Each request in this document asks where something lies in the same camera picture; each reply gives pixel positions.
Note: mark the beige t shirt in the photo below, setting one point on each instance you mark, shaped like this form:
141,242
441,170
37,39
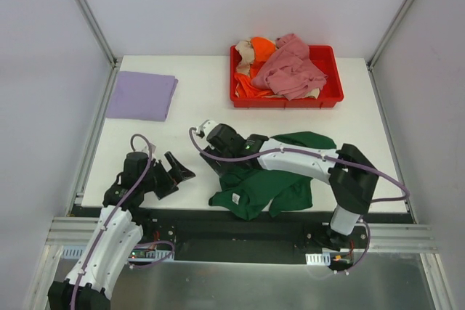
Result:
247,56

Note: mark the left aluminium frame post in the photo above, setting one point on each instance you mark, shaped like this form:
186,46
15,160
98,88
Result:
94,26

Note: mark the right white cable duct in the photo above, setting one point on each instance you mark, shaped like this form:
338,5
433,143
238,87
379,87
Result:
318,259

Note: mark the white cable duct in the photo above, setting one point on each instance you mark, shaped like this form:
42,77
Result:
136,256
318,259

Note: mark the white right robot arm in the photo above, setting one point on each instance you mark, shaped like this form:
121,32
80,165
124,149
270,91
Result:
350,175

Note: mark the green t shirt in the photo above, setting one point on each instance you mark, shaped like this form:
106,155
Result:
248,188

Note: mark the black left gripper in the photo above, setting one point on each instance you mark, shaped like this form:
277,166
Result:
164,182

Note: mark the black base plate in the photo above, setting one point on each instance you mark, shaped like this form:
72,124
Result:
220,236

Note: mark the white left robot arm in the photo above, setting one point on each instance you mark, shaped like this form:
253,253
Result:
119,230

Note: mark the pink t shirt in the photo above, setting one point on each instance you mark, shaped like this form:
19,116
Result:
289,72

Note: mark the red plastic bin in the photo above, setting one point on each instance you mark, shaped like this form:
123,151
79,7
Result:
331,94

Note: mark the right aluminium frame post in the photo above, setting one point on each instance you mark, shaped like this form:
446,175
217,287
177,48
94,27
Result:
390,31

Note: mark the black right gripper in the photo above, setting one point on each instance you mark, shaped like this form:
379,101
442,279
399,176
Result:
214,157

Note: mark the aluminium frame post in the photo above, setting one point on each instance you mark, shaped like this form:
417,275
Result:
390,31
94,26

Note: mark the front aluminium rail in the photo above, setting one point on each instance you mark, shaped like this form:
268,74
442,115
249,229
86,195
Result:
386,238

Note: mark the left white cable duct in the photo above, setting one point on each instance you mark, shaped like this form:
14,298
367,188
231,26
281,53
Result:
136,256

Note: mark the orange t shirt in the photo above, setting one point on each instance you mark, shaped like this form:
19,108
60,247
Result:
264,48

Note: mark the folded lavender t shirt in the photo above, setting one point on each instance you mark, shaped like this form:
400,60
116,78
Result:
141,96

